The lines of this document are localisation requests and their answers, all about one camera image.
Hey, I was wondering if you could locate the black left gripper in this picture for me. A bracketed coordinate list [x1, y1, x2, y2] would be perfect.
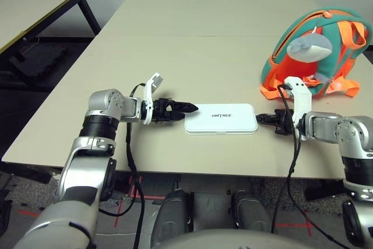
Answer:
[151, 97, 200, 124]

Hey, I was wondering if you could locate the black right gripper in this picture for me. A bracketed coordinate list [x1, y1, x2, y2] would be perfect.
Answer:
[256, 108, 295, 136]

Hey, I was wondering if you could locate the white plastic pencil case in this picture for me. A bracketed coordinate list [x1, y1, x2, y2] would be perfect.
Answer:
[184, 103, 259, 136]

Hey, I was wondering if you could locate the grey white plush toy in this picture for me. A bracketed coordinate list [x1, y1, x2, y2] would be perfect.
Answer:
[287, 33, 333, 64]

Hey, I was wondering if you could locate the teal and orange backpack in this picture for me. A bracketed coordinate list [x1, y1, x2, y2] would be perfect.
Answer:
[260, 8, 371, 100]

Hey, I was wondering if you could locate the dark grey right robot leg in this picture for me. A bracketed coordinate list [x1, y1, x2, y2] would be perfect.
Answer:
[233, 190, 272, 234]

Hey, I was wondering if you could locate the dark grey robot leg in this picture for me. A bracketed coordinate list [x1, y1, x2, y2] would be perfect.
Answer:
[233, 190, 272, 234]
[151, 189, 193, 247]

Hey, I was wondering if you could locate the dark grey left robot leg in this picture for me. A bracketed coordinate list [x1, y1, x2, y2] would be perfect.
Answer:
[151, 189, 193, 247]

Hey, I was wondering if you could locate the grey robot torso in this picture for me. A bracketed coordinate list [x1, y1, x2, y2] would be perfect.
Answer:
[151, 228, 330, 249]

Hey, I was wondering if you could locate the black foam floor mat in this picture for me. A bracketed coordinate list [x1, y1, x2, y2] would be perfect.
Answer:
[10, 45, 68, 79]

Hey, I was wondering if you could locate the black framed side table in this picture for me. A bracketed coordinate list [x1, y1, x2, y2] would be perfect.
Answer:
[0, 0, 102, 92]

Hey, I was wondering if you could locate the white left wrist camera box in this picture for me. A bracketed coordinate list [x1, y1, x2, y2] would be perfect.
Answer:
[142, 72, 164, 126]

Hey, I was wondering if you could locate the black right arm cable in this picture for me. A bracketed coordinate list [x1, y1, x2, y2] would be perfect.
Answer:
[270, 83, 352, 249]

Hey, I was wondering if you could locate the black main table frame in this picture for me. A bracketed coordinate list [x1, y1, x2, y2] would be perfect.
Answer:
[0, 161, 349, 202]

